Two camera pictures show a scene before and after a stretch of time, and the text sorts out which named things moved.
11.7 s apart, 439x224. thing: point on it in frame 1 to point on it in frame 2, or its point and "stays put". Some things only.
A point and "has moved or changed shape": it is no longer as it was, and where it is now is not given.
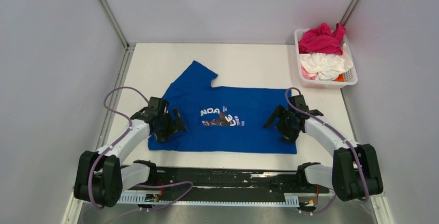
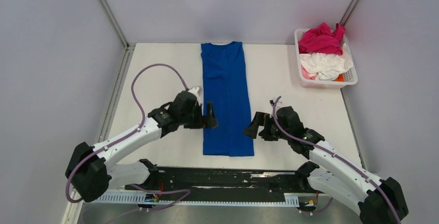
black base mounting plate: x=224 y=180 stays put
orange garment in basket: x=340 y=78 stays put
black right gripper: x=288 y=137 to x=261 y=120
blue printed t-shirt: x=227 y=119 has moved or changed shape
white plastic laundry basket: x=350 y=77 stays put
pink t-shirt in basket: x=321 y=38 stays put
